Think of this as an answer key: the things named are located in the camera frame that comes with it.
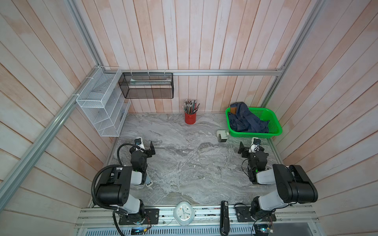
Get dark blue denim trousers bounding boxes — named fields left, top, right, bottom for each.
left=228, top=102, right=269, bottom=133

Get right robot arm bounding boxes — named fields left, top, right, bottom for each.
left=238, top=138, right=319, bottom=221

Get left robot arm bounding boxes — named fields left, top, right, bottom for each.
left=91, top=138, right=156, bottom=224

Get light blue phone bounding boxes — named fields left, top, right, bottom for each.
left=145, top=174, right=153, bottom=187

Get small white grey box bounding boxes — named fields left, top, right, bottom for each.
left=216, top=130, right=229, bottom=143

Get green plastic basket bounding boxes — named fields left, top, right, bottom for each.
left=225, top=107, right=283, bottom=139

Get red pencil cup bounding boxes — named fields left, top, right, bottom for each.
left=185, top=113, right=196, bottom=125

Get pencils in cup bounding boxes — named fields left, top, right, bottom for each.
left=183, top=99, right=200, bottom=115

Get white analog clock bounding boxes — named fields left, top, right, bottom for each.
left=173, top=202, right=195, bottom=226

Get black remote control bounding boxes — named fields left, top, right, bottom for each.
left=220, top=201, right=230, bottom=236

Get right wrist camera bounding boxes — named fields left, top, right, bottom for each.
left=249, top=137, right=261, bottom=153

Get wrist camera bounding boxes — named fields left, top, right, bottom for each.
left=249, top=137, right=261, bottom=153
left=134, top=137, right=145, bottom=151

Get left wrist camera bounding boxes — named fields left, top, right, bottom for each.
left=134, top=137, right=145, bottom=151

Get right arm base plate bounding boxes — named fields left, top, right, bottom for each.
left=234, top=205, right=277, bottom=223

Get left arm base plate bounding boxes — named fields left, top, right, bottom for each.
left=119, top=208, right=159, bottom=226

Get black mesh wall basket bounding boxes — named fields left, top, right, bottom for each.
left=118, top=72, right=174, bottom=99

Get white wire mesh shelf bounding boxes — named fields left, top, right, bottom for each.
left=76, top=66, right=131, bottom=137

